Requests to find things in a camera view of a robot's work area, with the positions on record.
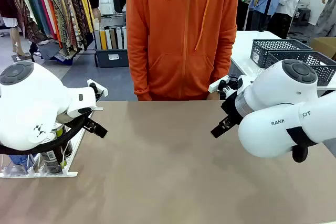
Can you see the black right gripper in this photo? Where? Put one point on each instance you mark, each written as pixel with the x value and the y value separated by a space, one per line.
pixel 232 108

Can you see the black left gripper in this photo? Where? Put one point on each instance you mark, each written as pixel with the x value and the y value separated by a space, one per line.
pixel 88 122

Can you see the grey plastic basket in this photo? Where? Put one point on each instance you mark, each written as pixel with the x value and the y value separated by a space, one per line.
pixel 324 64
pixel 262 51

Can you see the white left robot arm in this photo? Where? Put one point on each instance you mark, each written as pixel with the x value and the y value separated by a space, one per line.
pixel 26 103

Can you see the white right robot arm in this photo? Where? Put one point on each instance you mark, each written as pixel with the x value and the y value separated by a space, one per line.
pixel 275 90

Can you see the person's right forearm orange sleeve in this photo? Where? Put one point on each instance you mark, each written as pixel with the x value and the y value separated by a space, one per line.
pixel 140 72

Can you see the person's left forearm orange sleeve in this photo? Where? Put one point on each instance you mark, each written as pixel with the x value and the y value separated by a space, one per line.
pixel 228 56

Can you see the white can dispenser rack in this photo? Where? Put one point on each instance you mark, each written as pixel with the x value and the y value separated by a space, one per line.
pixel 71 174

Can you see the grey storage bin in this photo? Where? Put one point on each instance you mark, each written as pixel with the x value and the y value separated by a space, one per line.
pixel 113 57

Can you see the white side table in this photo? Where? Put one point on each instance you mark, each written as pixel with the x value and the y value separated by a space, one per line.
pixel 245 51

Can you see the pile of folded grey fabric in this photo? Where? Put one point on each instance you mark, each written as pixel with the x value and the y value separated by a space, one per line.
pixel 57 52

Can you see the yellow sample board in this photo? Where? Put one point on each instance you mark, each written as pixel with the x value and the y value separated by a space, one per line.
pixel 103 41

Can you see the white sample board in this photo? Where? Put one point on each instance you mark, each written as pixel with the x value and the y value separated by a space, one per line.
pixel 108 40

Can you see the brown sample board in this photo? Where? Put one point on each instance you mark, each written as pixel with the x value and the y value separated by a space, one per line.
pixel 113 39

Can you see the light grey sample board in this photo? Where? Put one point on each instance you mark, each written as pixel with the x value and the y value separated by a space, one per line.
pixel 119 38

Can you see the beige sample board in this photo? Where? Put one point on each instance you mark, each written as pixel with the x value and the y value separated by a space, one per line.
pixel 124 37

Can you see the person in orange hoodie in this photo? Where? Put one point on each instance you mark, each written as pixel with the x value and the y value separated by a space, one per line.
pixel 181 37

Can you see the rack of hanging patterned fabrics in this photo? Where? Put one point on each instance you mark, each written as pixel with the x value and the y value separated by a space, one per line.
pixel 60 6

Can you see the brown cardboard box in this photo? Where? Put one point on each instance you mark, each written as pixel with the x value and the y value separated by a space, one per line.
pixel 325 45

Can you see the dark plastic stool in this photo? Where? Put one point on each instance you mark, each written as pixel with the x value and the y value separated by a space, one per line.
pixel 304 16

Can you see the mannequin in grey dress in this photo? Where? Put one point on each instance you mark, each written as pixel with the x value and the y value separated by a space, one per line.
pixel 328 11

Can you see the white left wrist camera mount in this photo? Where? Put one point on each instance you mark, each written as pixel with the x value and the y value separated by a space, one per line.
pixel 101 91

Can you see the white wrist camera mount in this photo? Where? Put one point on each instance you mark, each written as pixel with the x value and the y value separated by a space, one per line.
pixel 218 83
pixel 101 91

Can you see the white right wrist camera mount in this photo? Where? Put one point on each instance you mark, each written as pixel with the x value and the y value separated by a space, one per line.
pixel 218 83

